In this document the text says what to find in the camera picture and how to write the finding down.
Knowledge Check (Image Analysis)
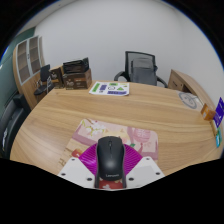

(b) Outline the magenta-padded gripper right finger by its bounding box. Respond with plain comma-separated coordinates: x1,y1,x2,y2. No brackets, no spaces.
121,143,166,189

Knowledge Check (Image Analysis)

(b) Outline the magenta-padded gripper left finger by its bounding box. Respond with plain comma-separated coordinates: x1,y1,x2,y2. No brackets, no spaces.
58,143,100,189

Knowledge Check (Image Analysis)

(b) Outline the black computer mouse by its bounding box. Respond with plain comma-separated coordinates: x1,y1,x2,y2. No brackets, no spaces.
95,135,126,182

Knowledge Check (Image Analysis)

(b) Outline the cartoon dog print mouse pad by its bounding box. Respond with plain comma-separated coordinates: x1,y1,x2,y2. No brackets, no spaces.
59,118,160,191

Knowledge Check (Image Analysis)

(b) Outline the black leather armchair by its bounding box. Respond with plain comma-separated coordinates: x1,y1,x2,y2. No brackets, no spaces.
0,93,32,158

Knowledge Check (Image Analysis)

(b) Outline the white green purple leaflet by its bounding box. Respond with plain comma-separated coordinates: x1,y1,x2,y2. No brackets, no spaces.
88,80,130,97

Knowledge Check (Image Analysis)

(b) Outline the brown printed cardboard box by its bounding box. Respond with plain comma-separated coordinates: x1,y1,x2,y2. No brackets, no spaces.
62,68,93,90

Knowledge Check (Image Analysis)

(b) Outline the purple card package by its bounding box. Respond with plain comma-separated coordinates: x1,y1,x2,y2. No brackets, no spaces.
213,96,224,129

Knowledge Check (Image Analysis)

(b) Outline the narrow brown cardboard box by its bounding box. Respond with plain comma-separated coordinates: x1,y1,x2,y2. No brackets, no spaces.
49,65,65,88

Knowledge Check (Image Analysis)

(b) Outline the grey backpack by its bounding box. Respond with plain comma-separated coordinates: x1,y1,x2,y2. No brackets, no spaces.
129,58,158,87

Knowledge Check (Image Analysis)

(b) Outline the wooden side desk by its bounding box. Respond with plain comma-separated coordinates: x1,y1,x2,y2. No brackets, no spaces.
167,68,214,108

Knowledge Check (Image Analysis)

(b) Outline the small black chair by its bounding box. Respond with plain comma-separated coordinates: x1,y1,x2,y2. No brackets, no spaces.
33,64,54,98

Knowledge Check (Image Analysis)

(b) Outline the black box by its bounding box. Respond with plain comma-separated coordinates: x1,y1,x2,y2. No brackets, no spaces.
62,57,90,74

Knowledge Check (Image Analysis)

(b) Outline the black mesh office chair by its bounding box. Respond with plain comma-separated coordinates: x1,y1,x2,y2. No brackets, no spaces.
113,50,169,88

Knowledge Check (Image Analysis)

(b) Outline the wooden shelf unit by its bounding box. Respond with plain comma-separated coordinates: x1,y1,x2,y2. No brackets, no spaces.
12,35,46,111

